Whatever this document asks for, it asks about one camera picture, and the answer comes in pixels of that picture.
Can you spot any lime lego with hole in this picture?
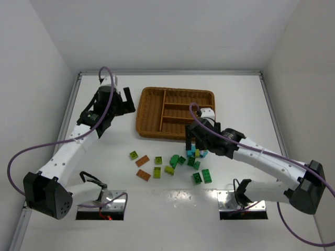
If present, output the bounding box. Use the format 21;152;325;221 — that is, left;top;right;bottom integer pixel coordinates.
154;156;162;165

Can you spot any metal base plate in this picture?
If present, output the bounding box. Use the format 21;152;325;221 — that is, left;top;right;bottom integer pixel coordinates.
78;190;128;211
217;190;266;212

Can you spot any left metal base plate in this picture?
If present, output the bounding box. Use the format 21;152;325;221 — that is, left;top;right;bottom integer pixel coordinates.
78;190;128;211

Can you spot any green small square lego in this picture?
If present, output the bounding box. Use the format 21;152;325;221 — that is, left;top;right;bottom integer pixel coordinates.
178;156;186;165

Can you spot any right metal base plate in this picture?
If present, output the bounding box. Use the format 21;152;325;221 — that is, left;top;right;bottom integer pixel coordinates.
217;190;266;212

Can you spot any orange lego plate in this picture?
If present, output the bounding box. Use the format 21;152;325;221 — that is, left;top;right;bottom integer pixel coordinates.
136;169;151;181
136;155;150;167

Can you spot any brown wicker divided basket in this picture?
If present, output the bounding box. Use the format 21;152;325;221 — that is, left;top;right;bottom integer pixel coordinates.
136;87;215;141

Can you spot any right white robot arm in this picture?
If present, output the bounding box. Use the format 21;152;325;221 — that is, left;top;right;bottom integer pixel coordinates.
185;119;325;215

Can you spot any dark green rounded lego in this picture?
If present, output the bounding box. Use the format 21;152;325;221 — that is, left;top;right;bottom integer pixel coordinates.
170;154;180;168

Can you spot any green long lego brick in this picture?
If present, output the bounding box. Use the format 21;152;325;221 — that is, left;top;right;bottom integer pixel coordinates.
202;169;212;184

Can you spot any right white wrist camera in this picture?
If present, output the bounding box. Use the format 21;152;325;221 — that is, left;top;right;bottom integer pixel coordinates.
200;108;215;121

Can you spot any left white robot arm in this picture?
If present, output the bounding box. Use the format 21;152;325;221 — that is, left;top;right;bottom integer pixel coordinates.
23;75;135;220

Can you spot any dark green square lego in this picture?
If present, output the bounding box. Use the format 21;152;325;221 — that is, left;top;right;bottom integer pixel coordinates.
192;173;202;185

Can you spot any lime yellow lego brick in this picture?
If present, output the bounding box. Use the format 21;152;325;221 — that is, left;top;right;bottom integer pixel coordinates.
164;166;174;176

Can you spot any light green small lego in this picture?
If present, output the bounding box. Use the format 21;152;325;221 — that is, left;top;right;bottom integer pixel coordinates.
193;161;200;170

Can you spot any dark green studded lego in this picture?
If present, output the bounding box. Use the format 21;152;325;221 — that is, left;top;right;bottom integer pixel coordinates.
187;156;195;167

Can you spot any cyan lego cluster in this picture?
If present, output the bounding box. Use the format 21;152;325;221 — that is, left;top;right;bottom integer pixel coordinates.
186;144;208;158

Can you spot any lime square lego brick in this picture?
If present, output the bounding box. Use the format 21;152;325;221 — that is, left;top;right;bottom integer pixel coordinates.
129;151;138;160

